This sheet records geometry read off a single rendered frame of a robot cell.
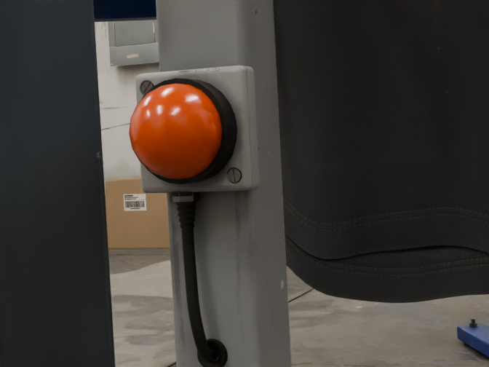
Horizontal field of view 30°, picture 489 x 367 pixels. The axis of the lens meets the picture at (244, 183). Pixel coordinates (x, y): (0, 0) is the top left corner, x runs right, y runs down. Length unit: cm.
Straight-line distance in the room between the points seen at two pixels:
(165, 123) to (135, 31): 564
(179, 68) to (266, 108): 4
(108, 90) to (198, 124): 584
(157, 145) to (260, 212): 6
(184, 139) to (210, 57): 5
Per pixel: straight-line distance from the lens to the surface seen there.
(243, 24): 38
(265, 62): 40
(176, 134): 34
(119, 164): 615
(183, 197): 37
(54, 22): 100
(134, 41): 598
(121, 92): 613
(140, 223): 554
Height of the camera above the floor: 65
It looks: 3 degrees down
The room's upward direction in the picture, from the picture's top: 3 degrees counter-clockwise
